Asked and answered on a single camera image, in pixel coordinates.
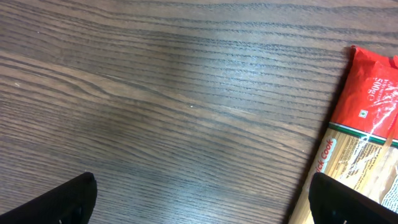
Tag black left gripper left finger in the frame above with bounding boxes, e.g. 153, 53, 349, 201
1, 172, 98, 224

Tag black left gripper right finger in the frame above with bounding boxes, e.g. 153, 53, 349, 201
308, 172, 397, 224

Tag spaghetti pack orange ends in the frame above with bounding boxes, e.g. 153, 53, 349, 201
289, 45, 397, 223

